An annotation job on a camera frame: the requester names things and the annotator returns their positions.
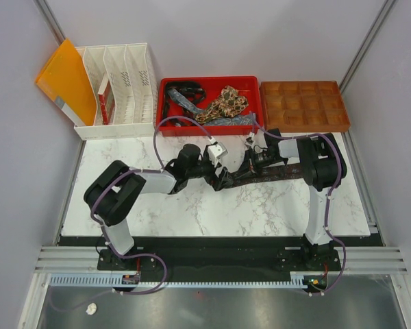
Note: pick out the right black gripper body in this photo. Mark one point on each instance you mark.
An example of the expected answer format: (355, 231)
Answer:
(255, 162)

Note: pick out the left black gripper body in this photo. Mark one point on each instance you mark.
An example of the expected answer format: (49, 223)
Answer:
(205, 169)

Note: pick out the brown blue patterned tie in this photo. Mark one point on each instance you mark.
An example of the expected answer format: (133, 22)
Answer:
(266, 174)

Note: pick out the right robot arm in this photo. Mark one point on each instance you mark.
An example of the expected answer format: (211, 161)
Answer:
(315, 159)

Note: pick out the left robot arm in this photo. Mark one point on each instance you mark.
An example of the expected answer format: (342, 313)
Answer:
(112, 195)

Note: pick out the light blue paisley tie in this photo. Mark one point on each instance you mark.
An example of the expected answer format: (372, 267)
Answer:
(226, 109)

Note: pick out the red plastic tray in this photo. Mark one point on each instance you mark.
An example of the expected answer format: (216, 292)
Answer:
(247, 85)

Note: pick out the floral beige green tie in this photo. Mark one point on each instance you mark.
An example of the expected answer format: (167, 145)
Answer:
(223, 110)

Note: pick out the black dark tie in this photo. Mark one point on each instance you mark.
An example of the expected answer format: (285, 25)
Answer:
(185, 93)

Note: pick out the orange compartment tray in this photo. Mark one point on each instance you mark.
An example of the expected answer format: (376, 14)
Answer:
(303, 106)

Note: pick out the red book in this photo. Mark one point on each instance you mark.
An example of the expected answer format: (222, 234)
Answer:
(106, 99)

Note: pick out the white file organizer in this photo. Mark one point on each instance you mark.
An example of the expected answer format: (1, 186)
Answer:
(132, 79)

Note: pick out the orange folder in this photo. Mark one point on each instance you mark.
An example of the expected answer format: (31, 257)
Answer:
(64, 80)

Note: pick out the white crumpled paper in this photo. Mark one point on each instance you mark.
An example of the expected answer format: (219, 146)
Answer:
(91, 309)

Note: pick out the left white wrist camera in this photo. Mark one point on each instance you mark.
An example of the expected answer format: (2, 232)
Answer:
(215, 153)

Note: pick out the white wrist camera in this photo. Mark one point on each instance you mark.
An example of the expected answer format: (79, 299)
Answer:
(215, 153)
(250, 141)

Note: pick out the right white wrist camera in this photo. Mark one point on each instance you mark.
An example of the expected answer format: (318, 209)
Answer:
(250, 141)

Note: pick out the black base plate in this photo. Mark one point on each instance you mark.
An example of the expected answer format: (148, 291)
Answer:
(281, 253)

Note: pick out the grey cable duct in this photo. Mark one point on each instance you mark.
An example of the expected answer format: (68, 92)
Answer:
(121, 280)

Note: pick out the aluminium frame rail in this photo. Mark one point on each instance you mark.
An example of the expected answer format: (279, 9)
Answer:
(359, 260)

